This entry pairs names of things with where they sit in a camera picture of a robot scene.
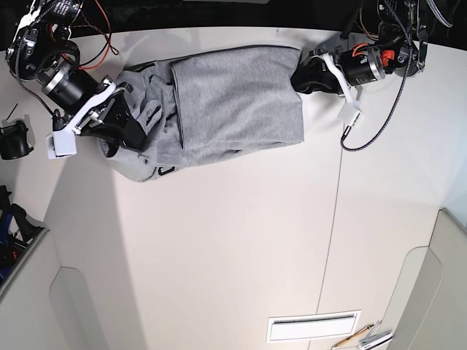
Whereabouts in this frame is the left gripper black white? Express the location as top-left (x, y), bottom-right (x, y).
top-left (290, 45), bottom-right (385, 97)

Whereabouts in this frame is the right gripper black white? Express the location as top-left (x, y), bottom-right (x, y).
top-left (40, 67), bottom-right (147, 152)

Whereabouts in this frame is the grey T-shirt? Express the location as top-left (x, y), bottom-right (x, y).
top-left (100, 46), bottom-right (304, 182)

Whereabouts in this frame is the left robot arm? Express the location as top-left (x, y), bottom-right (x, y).
top-left (291, 1), bottom-right (460, 96)

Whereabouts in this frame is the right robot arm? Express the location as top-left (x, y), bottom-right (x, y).
top-left (5, 1), bottom-right (147, 159)

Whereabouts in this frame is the black cylindrical cup holder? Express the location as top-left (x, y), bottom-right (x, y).
top-left (0, 120), bottom-right (34, 160)

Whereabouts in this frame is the blue black tools pile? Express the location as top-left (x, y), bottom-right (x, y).
top-left (1, 185), bottom-right (42, 284)

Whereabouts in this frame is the wooden pencil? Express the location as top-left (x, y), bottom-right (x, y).
top-left (331, 324), bottom-right (375, 350)

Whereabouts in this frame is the white folded tool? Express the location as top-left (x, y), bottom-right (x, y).
top-left (356, 321), bottom-right (393, 350)

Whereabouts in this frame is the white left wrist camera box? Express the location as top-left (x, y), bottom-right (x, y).
top-left (337, 103), bottom-right (364, 128)

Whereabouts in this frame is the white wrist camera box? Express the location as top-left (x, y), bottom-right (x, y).
top-left (337, 103), bottom-right (364, 128)
top-left (46, 131), bottom-right (77, 160)

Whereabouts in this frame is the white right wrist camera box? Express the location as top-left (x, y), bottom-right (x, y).
top-left (46, 131), bottom-right (77, 160)

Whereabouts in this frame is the braided hanging cable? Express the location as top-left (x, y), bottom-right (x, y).
top-left (341, 0), bottom-right (417, 152)

